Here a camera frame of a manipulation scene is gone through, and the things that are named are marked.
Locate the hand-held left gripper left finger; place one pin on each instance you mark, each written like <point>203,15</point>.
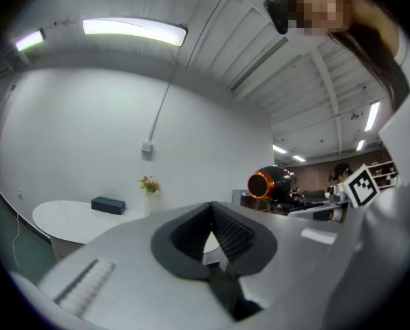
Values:
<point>122,280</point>

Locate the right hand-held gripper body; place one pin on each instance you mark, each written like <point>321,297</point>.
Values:
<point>361,186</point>

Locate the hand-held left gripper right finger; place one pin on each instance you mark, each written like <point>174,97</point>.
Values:
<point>294,253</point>

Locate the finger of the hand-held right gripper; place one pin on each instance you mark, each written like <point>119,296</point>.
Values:
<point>311,211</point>

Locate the black orange hair dryer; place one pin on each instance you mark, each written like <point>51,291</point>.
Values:
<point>277,181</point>

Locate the round white table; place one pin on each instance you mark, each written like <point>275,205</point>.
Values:
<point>74,222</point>

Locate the long ceiling light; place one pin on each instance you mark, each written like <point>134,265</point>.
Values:
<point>29,40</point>
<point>279,148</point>
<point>372,116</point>
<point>134,30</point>
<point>360,145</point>
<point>299,158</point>

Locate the person's white shirt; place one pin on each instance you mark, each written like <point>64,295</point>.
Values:
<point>408,143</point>

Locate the grey wooden shelf unit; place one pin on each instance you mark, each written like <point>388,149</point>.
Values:
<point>241,198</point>

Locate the dark teal box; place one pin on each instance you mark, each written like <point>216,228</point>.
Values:
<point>108,205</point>

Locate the white ribbed vase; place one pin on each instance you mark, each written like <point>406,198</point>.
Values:
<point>147,203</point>

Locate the pink artificial flower bouquet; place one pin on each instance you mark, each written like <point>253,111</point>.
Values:
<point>150,184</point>

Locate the person's head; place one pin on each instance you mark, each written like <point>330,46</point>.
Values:
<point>320,5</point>

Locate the white wall shelves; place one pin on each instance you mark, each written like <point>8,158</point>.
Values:
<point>384,174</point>

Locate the white wall junction box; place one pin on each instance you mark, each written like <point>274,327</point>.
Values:
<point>147,146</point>

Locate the black head-worn camera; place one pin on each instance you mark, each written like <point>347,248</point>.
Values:
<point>279,9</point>

